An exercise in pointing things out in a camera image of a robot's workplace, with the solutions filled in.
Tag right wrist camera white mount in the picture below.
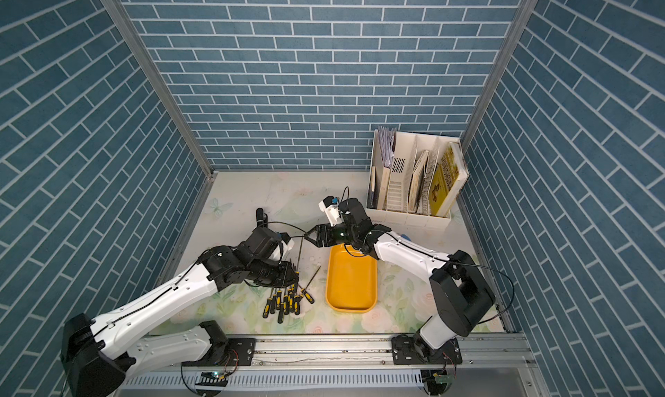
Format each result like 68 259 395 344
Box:
319 196 343 226

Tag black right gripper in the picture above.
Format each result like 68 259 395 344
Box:
305 224 360 247

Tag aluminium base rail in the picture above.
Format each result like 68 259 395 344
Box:
117 333 548 396

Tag yellow plastic storage tray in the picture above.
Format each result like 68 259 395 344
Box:
326 244 379 313

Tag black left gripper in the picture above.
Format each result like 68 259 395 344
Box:
247 259 303 287

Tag purple striped papers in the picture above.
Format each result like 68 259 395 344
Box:
377 126 397 169

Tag file tool in pile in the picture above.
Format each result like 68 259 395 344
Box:
276 290 286 324
263 290 275 319

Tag lone angled file tool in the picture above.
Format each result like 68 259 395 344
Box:
301 267 321 305

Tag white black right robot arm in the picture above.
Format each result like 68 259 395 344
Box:
305 196 495 364

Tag round file in pile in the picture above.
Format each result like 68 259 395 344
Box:
282 286 292 315

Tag yellow cover book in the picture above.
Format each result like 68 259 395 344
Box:
428 141 469 217

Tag white perforated file organizer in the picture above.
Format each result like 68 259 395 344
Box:
365 128 469 231

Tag file tool yellow black handle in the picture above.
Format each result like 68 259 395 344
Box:
294 235 305 272

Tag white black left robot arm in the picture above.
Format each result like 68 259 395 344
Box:
61 227 299 396

